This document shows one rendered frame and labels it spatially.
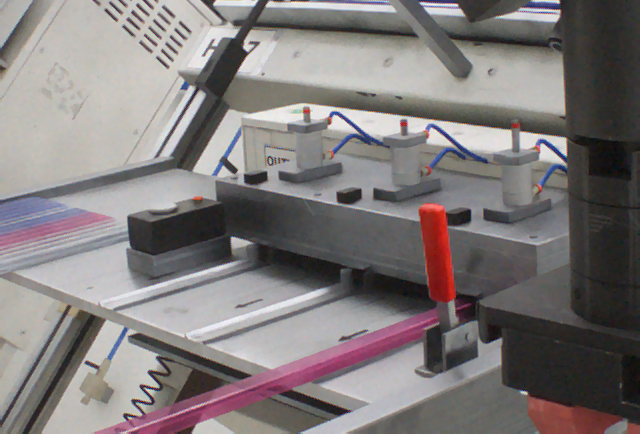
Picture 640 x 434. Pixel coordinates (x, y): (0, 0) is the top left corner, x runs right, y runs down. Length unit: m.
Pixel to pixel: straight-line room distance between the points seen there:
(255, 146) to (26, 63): 1.00
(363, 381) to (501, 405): 0.09
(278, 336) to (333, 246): 0.13
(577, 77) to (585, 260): 0.05
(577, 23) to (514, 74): 0.79
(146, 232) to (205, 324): 0.14
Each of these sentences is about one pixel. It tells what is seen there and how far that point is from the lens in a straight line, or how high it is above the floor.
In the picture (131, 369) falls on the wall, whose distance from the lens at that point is 3.71.
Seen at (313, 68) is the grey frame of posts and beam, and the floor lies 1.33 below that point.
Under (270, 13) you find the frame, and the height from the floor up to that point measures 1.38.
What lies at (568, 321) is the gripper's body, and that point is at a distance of 0.39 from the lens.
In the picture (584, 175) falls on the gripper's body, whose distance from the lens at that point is 0.38.
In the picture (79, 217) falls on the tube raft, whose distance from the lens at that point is 1.21.
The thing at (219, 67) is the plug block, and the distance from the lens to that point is 0.99.
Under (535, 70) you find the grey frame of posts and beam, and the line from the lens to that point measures 1.15.
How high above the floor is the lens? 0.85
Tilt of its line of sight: 16 degrees up
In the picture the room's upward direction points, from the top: 29 degrees clockwise
